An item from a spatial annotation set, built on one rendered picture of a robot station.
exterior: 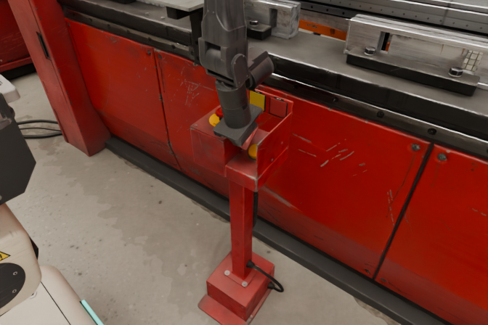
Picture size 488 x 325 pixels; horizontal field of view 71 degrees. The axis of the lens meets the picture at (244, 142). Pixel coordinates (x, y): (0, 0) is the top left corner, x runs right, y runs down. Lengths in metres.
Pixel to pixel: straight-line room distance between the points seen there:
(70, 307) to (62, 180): 0.97
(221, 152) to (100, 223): 1.03
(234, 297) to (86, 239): 0.75
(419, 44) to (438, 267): 0.63
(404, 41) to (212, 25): 0.54
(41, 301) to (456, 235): 1.18
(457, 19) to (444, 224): 0.58
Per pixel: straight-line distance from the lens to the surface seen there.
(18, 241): 0.70
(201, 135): 0.83
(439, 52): 0.96
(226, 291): 1.30
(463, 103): 0.89
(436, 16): 1.21
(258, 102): 0.88
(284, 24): 1.08
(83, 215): 1.81
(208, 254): 1.53
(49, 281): 1.28
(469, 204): 1.00
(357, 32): 0.99
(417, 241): 1.13
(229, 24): 0.57
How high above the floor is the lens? 1.26
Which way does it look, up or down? 38 degrees down
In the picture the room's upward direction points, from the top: straight up
